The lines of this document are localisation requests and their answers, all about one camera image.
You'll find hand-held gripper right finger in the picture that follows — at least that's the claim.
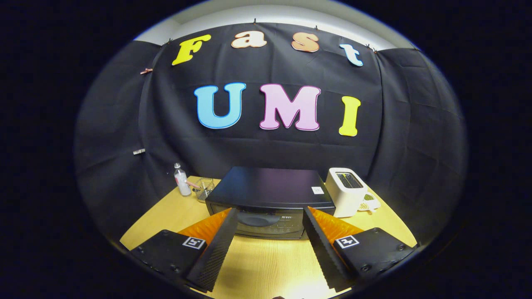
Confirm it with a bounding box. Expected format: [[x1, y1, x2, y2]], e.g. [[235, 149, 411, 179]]
[[303, 206, 417, 293]]

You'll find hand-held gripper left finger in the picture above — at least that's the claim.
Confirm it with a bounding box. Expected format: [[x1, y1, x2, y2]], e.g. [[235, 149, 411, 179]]
[[130, 208, 239, 293]]

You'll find white pop-up toaster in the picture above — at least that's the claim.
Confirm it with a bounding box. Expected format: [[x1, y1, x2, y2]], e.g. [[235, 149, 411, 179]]
[[325, 167, 369, 218]]

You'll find small wire basket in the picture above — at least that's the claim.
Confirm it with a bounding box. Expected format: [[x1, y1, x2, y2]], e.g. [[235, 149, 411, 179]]
[[193, 178, 216, 203]]

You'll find white divided snack dish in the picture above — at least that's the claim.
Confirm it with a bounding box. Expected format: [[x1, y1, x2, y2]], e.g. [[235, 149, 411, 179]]
[[357, 191, 381, 214]]

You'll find black toaster oven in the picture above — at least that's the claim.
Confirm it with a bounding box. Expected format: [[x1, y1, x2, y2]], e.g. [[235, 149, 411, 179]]
[[205, 166, 336, 240]]

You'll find clear plastic bottle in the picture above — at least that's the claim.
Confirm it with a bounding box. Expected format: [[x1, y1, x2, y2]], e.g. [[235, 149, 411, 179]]
[[174, 163, 192, 197]]

